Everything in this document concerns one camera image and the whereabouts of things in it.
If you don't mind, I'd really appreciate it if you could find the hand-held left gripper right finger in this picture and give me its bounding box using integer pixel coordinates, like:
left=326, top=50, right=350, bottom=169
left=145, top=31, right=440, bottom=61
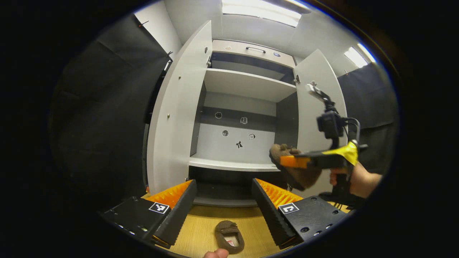
left=251, top=178, right=350, bottom=250

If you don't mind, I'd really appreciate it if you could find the white shoe cabinet door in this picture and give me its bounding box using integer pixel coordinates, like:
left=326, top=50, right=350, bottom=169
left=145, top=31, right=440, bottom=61
left=146, top=20, right=213, bottom=196
left=294, top=49, right=348, bottom=199

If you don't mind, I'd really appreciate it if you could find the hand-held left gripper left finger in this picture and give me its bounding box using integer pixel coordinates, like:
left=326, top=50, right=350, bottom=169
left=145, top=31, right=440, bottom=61
left=99, top=179, right=198, bottom=248

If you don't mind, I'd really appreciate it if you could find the ceiling light panel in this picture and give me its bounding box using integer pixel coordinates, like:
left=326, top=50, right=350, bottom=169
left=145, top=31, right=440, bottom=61
left=344, top=43, right=377, bottom=68
left=222, top=0, right=302, bottom=27

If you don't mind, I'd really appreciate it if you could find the white cabinet drawer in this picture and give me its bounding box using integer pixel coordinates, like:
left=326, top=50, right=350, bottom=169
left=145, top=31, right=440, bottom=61
left=212, top=39, right=296, bottom=68

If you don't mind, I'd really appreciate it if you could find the brown fuzzy shoe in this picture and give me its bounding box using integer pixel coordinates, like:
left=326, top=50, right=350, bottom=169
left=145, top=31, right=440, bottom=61
left=214, top=220, right=245, bottom=254
left=270, top=143, right=322, bottom=191

